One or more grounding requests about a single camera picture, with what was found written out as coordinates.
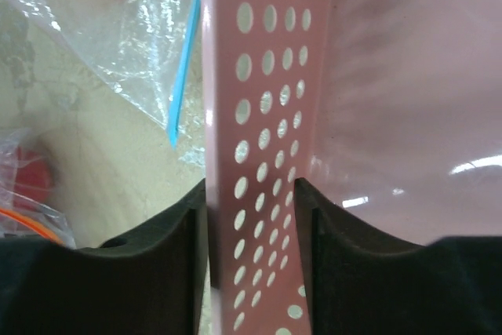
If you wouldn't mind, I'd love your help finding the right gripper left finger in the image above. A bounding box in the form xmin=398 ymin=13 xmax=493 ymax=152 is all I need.
xmin=1 ymin=183 xmax=208 ymax=334

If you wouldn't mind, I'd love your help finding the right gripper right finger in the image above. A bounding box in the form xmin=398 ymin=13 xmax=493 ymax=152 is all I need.
xmin=294 ymin=178 xmax=501 ymax=334

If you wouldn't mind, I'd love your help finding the zip bag of red apples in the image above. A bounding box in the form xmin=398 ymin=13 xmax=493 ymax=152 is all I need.
xmin=1 ymin=128 xmax=76 ymax=249

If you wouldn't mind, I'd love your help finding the pink perforated plastic basket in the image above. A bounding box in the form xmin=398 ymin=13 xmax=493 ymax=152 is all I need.
xmin=202 ymin=0 xmax=501 ymax=334

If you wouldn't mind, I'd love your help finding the zip bag of mixed fruit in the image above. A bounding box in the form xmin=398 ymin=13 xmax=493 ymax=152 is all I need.
xmin=8 ymin=0 xmax=201 ymax=144

